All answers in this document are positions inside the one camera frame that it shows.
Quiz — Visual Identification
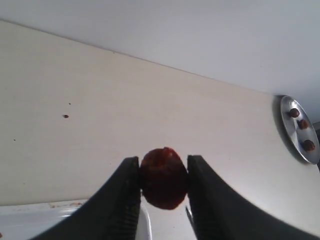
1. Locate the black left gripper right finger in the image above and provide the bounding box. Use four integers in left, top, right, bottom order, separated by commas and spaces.
187, 155, 318, 240

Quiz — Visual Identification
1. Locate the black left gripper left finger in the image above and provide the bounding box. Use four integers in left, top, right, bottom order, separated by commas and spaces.
34, 156, 140, 240

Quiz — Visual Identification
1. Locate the red date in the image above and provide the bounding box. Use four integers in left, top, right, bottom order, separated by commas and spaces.
139, 147, 189, 210

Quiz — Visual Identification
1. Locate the white rectangular plastic tray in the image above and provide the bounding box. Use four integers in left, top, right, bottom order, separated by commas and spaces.
0, 182, 152, 240

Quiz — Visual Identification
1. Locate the silver metal plate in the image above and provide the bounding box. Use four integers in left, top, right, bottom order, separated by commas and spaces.
280, 95, 320, 165

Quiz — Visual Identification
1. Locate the brown berry on plate lower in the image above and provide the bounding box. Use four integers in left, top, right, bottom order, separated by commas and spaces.
302, 139, 316, 152

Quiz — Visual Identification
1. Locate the brown berry on plate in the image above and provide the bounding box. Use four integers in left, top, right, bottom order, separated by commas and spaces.
289, 108, 300, 118
298, 119, 309, 130
302, 139, 316, 152

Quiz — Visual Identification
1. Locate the brown berry on plate middle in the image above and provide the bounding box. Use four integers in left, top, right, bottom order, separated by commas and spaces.
298, 119, 309, 130

